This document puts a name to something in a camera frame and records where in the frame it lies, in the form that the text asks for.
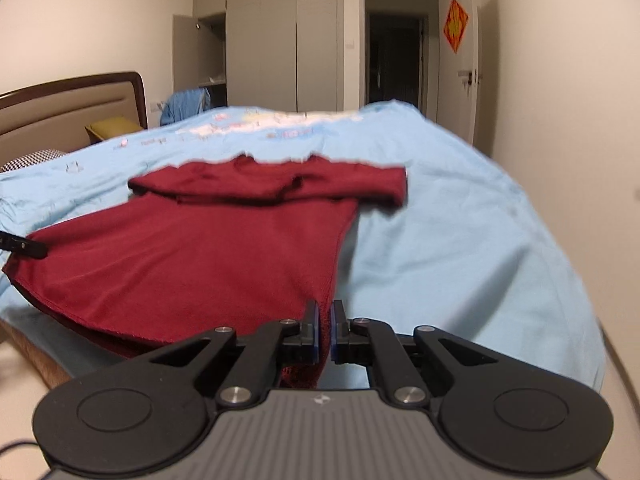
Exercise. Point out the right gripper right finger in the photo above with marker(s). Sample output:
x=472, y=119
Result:
x=409, y=369

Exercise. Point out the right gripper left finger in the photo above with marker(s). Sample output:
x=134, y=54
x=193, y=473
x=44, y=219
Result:
x=240, y=370

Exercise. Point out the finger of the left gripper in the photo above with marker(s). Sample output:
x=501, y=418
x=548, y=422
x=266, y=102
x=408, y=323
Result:
x=22, y=246

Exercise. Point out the dark red knit shirt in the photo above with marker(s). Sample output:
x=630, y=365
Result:
x=205, y=244

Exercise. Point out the blue clothes pile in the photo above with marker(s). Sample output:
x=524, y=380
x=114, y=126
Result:
x=183, y=105

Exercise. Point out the white bedroom door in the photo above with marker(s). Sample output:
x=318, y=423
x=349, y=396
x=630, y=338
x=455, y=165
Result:
x=456, y=108

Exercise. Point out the light blue cartoon bedspread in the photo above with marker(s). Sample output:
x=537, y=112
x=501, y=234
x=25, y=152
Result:
x=468, y=254

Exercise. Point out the brown padded headboard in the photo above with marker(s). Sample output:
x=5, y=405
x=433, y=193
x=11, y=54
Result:
x=54, y=115

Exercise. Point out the olive green pillow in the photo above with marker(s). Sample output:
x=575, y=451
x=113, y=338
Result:
x=110, y=128

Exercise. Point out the open wardrobe door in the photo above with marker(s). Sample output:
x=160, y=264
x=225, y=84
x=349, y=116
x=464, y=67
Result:
x=187, y=69

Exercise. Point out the grey built-in wardrobe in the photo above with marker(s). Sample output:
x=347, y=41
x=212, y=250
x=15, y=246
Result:
x=278, y=54

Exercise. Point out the red fu door decoration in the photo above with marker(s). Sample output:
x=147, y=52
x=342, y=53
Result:
x=455, y=24

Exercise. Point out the metal door handle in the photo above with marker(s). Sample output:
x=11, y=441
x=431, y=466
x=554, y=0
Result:
x=470, y=78

